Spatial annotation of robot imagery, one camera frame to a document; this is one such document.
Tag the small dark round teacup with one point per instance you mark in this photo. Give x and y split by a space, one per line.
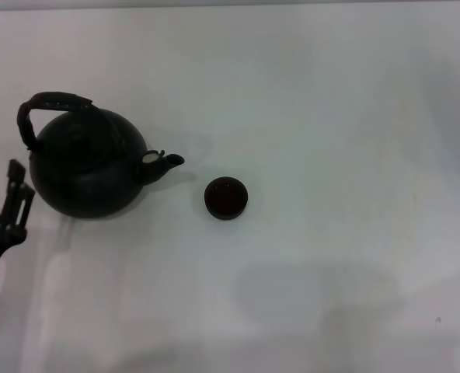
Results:
226 198

